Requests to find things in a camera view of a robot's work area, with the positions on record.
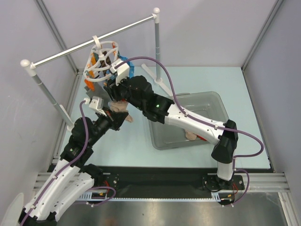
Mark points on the white round clip hanger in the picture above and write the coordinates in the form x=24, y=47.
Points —
x=97, y=66

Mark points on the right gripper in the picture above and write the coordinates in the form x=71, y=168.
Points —
x=113, y=88

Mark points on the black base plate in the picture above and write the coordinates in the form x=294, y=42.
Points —
x=158, y=183

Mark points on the grey plastic bin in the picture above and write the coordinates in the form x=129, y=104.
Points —
x=206, y=104

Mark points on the orange clothes peg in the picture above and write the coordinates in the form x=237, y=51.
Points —
x=89, y=85

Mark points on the blue patterned sock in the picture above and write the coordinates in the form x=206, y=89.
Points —
x=109, y=76

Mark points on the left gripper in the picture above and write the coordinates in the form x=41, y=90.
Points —
x=116, y=118

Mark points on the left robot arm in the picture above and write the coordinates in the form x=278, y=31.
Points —
x=72, y=176

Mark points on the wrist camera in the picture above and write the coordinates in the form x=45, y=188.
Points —
x=95, y=104
x=120, y=69

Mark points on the grey sock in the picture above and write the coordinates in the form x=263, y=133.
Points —
x=97, y=92

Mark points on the red reindeer sock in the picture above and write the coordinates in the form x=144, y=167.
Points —
x=192, y=137
x=121, y=106

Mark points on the brown sock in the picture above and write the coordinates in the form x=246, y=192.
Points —
x=108, y=60

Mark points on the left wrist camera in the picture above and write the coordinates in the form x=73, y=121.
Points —
x=95, y=104

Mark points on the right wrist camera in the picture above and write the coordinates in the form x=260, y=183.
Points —
x=120, y=69

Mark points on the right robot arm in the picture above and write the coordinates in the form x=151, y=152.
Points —
x=138, y=92

